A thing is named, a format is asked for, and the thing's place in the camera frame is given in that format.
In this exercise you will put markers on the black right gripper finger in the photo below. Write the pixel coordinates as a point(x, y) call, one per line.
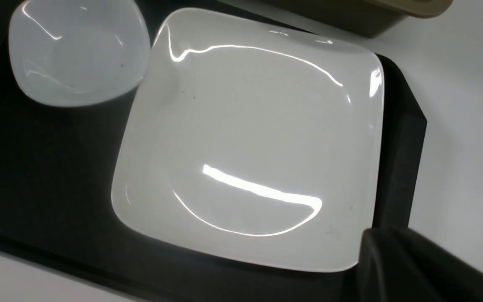
point(401, 265)

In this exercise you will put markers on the white square rice plate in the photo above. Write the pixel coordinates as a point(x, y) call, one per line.
point(254, 143)

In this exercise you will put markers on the white bowl tray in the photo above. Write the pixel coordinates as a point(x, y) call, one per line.
point(76, 53)

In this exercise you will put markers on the brown plastic bin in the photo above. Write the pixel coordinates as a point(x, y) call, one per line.
point(367, 18)

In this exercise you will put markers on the black serving tray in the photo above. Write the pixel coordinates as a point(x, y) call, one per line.
point(56, 170)

